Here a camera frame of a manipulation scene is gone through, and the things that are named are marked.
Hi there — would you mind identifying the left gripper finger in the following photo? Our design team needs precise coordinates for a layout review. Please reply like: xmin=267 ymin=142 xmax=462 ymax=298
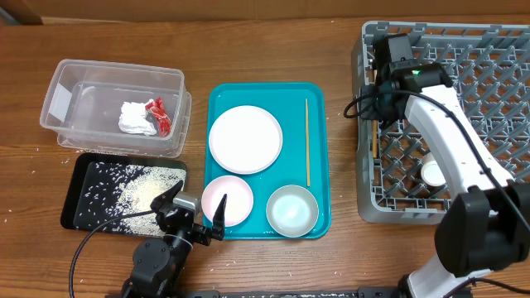
xmin=150 ymin=180 xmax=184 ymax=209
xmin=211 ymin=194 xmax=227 ymax=241

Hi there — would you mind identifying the wooden chopstick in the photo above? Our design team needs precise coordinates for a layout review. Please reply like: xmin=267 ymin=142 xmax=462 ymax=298
xmin=372 ymin=120 xmax=378 ymax=159
xmin=305 ymin=99 xmax=311 ymax=187

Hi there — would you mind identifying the pink small bowl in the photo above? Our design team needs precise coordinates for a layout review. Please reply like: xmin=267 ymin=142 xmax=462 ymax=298
xmin=201 ymin=175 xmax=253 ymax=227

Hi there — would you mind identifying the pile of rice grains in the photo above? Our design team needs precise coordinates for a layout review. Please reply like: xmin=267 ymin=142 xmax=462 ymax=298
xmin=76 ymin=161 xmax=187 ymax=237

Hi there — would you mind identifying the grey bowl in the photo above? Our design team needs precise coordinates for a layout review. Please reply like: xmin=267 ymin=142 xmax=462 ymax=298
xmin=266 ymin=185 xmax=320 ymax=238

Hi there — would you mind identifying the white paper cup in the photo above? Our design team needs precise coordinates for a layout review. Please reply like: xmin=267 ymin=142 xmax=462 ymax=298
xmin=420 ymin=152 xmax=446 ymax=187

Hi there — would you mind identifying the red snack wrapper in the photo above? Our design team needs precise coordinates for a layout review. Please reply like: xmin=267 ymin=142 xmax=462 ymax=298
xmin=146 ymin=98 xmax=171 ymax=137

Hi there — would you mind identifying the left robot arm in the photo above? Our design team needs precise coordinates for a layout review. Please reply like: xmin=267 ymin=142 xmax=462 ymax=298
xmin=120 ymin=181 xmax=227 ymax=297

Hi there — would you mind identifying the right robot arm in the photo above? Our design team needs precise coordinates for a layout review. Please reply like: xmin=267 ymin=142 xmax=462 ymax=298
xmin=361 ymin=34 xmax=529 ymax=297

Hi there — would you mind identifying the grey dishwasher rack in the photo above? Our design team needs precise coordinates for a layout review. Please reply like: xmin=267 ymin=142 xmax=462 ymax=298
xmin=351 ymin=21 xmax=529 ymax=224

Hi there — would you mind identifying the black tray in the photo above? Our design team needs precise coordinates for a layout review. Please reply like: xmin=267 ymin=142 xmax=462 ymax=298
xmin=60 ymin=153 xmax=187 ymax=230

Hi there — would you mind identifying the teal serving tray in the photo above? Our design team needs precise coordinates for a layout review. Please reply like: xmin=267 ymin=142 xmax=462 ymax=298
xmin=207 ymin=82 xmax=331 ymax=240

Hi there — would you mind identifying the large white plate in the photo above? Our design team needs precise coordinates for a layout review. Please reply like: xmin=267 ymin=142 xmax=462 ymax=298
xmin=208 ymin=105 xmax=283 ymax=175

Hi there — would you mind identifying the clear plastic bin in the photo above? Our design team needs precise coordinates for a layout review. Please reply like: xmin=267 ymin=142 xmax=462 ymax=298
xmin=40 ymin=60 xmax=192 ymax=158

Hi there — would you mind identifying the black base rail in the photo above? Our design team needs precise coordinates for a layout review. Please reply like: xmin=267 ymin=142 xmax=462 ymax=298
xmin=105 ymin=285 xmax=409 ymax=298

